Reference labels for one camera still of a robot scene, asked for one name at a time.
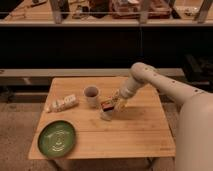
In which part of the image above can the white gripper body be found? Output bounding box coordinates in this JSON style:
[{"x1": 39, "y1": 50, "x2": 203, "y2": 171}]
[{"x1": 119, "y1": 77, "x2": 140, "y2": 99}]

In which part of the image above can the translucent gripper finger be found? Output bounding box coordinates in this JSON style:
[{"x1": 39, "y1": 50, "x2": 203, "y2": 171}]
[
  {"x1": 116, "y1": 98, "x2": 127, "y2": 110},
  {"x1": 110, "y1": 89, "x2": 120, "y2": 100}
]

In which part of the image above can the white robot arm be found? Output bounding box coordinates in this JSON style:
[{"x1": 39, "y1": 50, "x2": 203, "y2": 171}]
[{"x1": 114, "y1": 62, "x2": 213, "y2": 171}]

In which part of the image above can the white sponge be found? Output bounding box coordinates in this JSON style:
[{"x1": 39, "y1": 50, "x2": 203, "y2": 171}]
[{"x1": 101, "y1": 108, "x2": 114, "y2": 121}]

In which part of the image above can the beige cup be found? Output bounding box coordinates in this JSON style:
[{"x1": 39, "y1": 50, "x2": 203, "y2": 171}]
[{"x1": 83, "y1": 86, "x2": 99, "y2": 108}]

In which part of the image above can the light wooden table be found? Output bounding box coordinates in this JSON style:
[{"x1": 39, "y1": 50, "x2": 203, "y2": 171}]
[{"x1": 37, "y1": 77, "x2": 175, "y2": 159}]

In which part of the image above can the white squeeze bottle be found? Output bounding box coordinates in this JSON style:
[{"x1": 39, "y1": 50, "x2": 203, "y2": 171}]
[{"x1": 45, "y1": 94, "x2": 78, "y2": 113}]

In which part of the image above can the green plate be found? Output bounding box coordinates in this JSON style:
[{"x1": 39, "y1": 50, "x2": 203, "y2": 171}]
[{"x1": 37, "y1": 120, "x2": 76, "y2": 159}]

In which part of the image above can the red tray on shelf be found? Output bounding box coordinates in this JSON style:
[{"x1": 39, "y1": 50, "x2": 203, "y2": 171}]
[{"x1": 109, "y1": 0, "x2": 171, "y2": 19}]

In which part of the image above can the wooden background shelf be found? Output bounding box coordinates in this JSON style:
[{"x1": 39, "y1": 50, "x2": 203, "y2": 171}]
[{"x1": 0, "y1": 0, "x2": 213, "y2": 27}]

